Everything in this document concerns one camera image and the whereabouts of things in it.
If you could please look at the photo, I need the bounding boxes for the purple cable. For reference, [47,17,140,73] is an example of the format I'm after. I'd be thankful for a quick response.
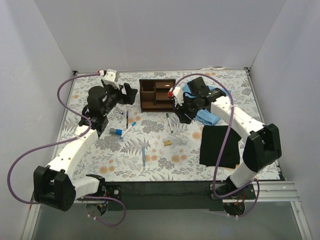
[172,73,260,219]
[6,71,127,227]

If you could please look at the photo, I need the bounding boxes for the light blue pen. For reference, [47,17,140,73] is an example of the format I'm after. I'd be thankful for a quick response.
[141,146,146,168]

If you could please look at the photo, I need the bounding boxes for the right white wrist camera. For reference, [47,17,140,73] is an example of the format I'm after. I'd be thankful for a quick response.
[168,87,184,106]

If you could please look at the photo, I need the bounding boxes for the black folded cloth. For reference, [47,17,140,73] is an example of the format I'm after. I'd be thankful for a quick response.
[199,125,242,169]

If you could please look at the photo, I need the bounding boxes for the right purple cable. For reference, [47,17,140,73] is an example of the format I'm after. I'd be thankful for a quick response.
[172,73,260,219]

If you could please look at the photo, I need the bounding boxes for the green capped white marker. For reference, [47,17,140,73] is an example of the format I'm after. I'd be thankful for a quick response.
[165,113,174,134]

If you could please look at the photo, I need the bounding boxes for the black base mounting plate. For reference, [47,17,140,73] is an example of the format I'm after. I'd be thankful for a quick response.
[77,180,257,212]

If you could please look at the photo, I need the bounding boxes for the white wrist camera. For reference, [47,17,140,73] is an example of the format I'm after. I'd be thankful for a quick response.
[168,87,184,106]
[100,69,120,90]

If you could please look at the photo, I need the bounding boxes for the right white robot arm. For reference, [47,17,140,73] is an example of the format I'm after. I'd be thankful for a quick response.
[168,73,282,199]

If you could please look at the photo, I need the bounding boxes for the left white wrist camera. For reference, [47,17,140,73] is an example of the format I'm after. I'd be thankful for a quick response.
[100,69,120,90]

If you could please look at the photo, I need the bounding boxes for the aluminium frame rail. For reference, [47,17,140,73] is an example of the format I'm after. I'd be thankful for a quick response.
[22,181,312,240]

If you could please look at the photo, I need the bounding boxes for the dark blue pen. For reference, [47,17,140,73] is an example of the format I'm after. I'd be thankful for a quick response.
[126,110,129,129]

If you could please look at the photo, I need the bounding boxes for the floral patterned table mat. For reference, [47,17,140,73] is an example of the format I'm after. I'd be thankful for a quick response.
[68,70,261,182]

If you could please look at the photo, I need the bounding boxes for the dark wooden desk organizer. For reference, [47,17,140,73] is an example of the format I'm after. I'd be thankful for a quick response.
[139,79,176,113]

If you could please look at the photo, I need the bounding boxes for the blue capped white marker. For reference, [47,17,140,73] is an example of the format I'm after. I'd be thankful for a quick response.
[120,121,137,139]

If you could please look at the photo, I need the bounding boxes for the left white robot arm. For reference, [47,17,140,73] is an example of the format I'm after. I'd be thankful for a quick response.
[33,83,138,212]

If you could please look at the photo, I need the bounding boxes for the small yellow eraser block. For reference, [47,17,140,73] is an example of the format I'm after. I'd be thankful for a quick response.
[164,140,171,146]

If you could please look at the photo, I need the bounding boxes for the light blue folded shorts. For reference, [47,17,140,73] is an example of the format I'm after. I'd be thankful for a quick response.
[182,84,221,126]

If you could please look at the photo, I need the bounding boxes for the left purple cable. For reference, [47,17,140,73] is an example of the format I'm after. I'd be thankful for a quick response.
[6,71,127,227]

